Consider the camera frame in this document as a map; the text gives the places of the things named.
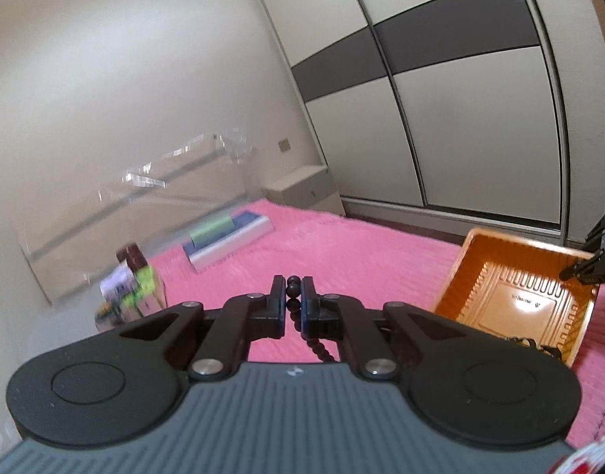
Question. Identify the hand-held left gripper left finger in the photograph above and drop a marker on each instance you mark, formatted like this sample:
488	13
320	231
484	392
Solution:
280	306

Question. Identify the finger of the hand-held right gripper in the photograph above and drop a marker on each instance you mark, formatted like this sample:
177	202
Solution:
603	229
589	266

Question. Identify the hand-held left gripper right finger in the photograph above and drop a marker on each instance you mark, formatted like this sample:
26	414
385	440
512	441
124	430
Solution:
308	306

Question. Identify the orange plastic tray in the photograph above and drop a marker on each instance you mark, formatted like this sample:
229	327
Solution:
505	276

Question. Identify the pink fluffy blanket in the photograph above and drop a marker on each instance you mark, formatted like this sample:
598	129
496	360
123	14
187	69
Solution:
381	266

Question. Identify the flat blue box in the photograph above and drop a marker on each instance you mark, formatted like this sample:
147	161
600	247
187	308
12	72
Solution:
245	218

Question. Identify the long green box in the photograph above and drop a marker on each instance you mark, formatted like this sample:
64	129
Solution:
213	231

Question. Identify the beige nightstand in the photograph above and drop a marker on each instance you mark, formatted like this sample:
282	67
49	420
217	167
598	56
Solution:
302	190

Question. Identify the brown box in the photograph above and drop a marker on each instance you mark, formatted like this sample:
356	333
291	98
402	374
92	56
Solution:
131	255

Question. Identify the sliding door wardrobe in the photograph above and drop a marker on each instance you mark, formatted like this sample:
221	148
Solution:
455	108

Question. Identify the red patterned clothing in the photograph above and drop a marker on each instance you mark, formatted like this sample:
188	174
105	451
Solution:
589	459

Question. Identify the plastic wrapped headboard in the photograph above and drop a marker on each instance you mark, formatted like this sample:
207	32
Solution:
109	207

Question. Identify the wall socket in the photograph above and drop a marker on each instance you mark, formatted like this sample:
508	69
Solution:
284	145

